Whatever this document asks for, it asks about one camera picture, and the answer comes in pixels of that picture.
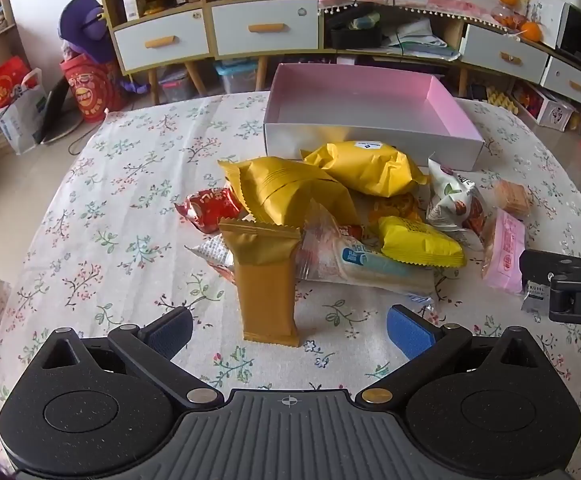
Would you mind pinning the yellow egg tray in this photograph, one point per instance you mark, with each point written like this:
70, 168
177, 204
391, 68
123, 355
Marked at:
502, 100

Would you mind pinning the yellow snack packet white label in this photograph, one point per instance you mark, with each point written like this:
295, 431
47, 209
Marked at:
370, 165

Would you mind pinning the white printed toy box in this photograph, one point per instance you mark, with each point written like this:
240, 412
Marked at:
555, 112

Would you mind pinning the purple plush toy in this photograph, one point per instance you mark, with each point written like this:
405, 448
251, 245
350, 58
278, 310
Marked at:
78, 22

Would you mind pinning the yellow pillow snack packet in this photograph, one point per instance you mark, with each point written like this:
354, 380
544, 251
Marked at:
280, 190

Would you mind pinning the white paper bag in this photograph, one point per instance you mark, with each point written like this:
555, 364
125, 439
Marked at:
20, 120

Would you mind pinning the clear plastic storage box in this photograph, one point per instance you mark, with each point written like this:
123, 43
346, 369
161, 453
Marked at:
178, 87

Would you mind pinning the wafer biscuit packet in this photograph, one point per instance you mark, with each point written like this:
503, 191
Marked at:
512, 197

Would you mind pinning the black storage box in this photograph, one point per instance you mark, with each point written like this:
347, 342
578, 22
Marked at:
355, 37

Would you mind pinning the floral tablecloth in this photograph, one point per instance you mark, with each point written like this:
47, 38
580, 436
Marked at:
120, 210

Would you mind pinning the clear long snack packet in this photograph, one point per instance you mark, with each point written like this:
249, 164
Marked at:
360, 260

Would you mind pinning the black floor device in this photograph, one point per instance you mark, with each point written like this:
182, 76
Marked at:
477, 91

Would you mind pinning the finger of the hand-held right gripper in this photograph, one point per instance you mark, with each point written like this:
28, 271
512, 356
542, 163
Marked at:
537, 265

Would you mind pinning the small yellow snack packet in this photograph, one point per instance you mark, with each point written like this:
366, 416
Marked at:
420, 242

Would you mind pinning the gold bar snack packet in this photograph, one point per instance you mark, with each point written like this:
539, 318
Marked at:
265, 290

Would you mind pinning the orange snack packet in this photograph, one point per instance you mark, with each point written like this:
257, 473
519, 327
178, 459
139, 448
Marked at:
398, 207

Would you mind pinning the stack of papers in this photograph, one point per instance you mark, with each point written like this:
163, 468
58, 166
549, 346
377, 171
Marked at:
415, 35

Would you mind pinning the small silver packet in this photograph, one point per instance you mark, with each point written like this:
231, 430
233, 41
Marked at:
535, 297

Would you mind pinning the blue lid plastic box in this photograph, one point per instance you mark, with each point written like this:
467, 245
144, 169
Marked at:
240, 77

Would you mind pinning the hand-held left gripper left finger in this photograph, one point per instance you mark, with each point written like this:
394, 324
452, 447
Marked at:
173, 332

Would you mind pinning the red gift bag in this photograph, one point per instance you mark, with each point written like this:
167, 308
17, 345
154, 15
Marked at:
8, 82

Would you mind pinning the red printed bag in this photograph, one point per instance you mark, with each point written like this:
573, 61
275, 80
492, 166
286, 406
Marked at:
93, 92

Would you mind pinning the white nut snack packet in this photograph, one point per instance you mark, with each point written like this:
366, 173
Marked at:
450, 200

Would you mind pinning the white printed carton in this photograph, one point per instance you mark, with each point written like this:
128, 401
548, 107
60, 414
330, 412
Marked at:
545, 15

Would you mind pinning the small white carton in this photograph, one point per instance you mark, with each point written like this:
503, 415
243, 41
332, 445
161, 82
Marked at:
131, 7

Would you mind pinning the pink snack packet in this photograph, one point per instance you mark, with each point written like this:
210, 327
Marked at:
505, 250

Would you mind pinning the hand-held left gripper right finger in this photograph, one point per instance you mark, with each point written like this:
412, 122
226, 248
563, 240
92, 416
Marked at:
410, 332

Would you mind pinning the pink cardboard box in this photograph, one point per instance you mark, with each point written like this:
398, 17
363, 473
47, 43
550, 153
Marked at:
360, 100

